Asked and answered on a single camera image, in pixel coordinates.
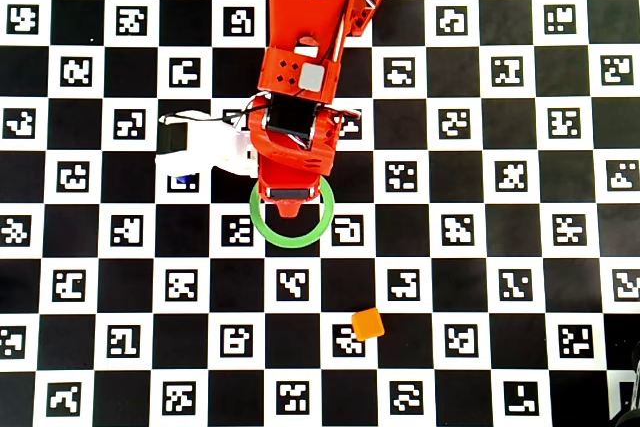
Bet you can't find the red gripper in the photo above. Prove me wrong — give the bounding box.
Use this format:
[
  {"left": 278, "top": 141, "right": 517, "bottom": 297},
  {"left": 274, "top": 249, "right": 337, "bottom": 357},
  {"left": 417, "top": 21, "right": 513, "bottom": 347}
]
[{"left": 247, "top": 94, "right": 344, "bottom": 221}]

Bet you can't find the green ring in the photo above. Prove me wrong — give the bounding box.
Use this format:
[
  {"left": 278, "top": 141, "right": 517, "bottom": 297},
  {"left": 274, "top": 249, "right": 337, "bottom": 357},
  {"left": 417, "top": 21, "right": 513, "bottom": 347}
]
[{"left": 249, "top": 179, "right": 337, "bottom": 249}]

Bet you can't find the orange cube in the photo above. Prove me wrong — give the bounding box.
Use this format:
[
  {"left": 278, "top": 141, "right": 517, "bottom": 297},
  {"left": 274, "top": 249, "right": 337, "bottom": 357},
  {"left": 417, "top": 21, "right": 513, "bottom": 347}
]
[{"left": 351, "top": 306, "right": 386, "bottom": 342}]

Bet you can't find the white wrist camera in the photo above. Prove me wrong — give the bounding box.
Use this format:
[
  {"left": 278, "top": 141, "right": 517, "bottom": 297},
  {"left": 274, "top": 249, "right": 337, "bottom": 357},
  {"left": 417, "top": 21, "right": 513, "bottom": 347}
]
[{"left": 154, "top": 109, "right": 261, "bottom": 181}]

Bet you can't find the black white marker mat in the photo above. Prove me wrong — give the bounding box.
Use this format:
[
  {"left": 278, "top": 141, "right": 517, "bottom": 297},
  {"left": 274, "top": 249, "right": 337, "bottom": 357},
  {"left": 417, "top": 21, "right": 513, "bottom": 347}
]
[{"left": 0, "top": 0, "right": 640, "bottom": 427}]

